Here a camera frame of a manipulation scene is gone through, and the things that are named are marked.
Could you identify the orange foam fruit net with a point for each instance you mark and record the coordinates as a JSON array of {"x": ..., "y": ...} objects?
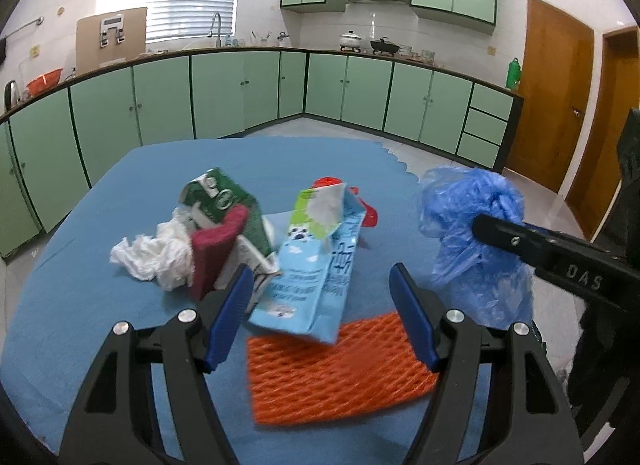
[{"x": 325, "y": 375}]

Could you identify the white tissue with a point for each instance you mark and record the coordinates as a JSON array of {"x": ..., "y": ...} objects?
[{"x": 150, "y": 255}]

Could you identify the red plastic basin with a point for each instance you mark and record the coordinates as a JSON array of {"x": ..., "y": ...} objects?
[{"x": 45, "y": 80}]

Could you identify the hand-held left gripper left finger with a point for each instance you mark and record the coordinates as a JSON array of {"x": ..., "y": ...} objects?
[{"x": 230, "y": 315}]

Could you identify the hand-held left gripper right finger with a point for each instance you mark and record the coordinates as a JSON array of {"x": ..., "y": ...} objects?
[{"x": 412, "y": 315}]

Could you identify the green white drink carton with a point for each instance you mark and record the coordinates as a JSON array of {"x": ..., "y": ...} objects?
[{"x": 220, "y": 195}]

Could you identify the brown cardboard box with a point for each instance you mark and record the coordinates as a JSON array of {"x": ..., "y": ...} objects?
[{"x": 87, "y": 50}]

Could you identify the blue scalloped table mat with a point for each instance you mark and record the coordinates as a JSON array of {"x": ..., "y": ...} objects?
[{"x": 100, "y": 245}]

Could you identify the utensil holder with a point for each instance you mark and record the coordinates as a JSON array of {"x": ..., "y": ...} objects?
[{"x": 261, "y": 40}]

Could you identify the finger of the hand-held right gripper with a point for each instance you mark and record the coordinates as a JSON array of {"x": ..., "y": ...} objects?
[{"x": 505, "y": 237}]

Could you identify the black wok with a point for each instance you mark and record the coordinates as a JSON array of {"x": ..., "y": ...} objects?
[{"x": 384, "y": 46}]

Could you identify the metal kitchen faucet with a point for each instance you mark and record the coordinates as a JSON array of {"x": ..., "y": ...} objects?
[{"x": 218, "y": 37}]

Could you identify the wooden door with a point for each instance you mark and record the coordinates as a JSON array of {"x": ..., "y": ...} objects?
[
  {"x": 605, "y": 120},
  {"x": 550, "y": 95}
]

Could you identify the glass kitchen jars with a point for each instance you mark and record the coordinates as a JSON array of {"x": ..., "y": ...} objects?
[{"x": 422, "y": 55}]

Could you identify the metal towel rail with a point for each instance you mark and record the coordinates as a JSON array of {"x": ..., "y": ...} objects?
[{"x": 30, "y": 24}]

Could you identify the maroon scouring pad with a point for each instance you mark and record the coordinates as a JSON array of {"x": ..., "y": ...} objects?
[{"x": 210, "y": 255}]

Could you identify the blue plastic bag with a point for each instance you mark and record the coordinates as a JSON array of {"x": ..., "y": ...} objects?
[{"x": 460, "y": 195}]

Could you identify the white cooking pot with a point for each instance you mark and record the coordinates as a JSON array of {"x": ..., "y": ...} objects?
[{"x": 350, "y": 40}]

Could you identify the green base cabinets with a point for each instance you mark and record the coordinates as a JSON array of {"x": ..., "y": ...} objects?
[{"x": 160, "y": 95}]

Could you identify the green bottle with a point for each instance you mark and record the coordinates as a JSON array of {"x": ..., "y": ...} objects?
[{"x": 513, "y": 75}]

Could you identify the light blue drink carton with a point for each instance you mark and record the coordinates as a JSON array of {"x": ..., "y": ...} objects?
[{"x": 305, "y": 285}]

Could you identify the steel electric kettle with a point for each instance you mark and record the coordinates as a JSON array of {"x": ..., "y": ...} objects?
[{"x": 11, "y": 95}]

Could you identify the red plastic bag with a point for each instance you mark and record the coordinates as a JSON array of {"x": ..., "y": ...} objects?
[{"x": 369, "y": 215}]

